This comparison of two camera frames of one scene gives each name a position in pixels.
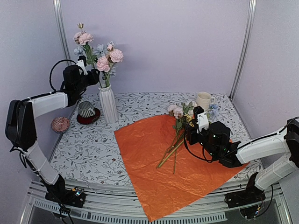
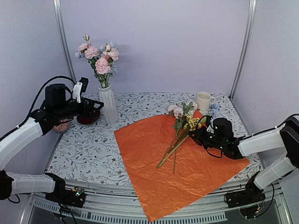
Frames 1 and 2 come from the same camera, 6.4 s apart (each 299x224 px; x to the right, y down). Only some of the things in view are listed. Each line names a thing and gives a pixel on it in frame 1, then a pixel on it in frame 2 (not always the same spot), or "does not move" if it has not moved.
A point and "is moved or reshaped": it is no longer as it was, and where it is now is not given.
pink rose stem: [84, 38] is moved or reshaped
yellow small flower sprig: [188, 120] does not move
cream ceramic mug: [204, 99] does not move
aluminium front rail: [112, 203] does not move
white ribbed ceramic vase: [109, 106] does not move
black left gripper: [95, 77] → [84, 107]
